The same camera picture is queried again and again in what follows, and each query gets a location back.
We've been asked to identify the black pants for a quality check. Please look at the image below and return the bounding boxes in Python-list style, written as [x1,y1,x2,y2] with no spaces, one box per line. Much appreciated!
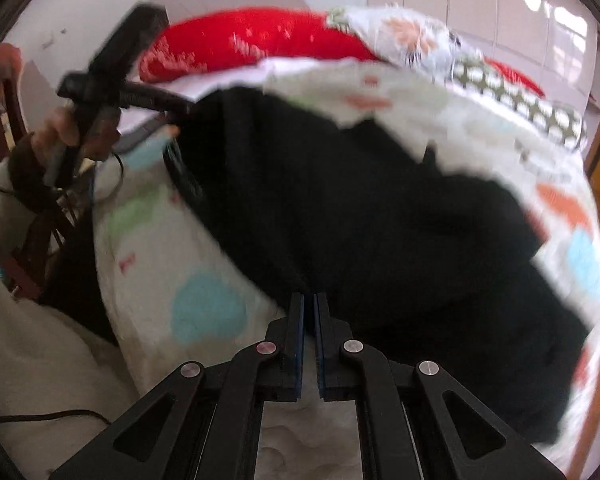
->
[164,87,588,443]

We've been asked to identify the left forearm white sleeve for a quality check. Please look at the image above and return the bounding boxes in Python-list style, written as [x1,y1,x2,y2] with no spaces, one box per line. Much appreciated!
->
[0,133,137,479]

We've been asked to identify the left hand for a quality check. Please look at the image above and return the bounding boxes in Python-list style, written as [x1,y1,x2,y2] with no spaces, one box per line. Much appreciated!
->
[30,107,121,168]

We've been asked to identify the red long pillow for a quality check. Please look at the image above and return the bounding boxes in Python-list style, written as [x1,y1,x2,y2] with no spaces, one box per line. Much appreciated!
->
[138,6,544,96]

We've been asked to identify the heart patterned quilt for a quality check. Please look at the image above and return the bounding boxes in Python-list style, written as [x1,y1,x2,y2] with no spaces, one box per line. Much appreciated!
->
[94,60,600,470]

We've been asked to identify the wooden chair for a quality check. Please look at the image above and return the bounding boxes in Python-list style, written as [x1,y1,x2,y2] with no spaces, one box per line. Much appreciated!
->
[0,41,62,302]

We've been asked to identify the floral white pillow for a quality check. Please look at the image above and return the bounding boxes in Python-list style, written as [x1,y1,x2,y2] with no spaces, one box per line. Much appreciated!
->
[325,6,483,79]

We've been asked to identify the green hedgehog bolster pillow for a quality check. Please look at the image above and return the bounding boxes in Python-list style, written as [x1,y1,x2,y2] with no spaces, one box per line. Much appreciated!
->
[451,58,586,151]

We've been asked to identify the white wardrobe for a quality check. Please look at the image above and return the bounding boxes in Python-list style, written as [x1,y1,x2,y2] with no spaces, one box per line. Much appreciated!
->
[368,0,600,110]

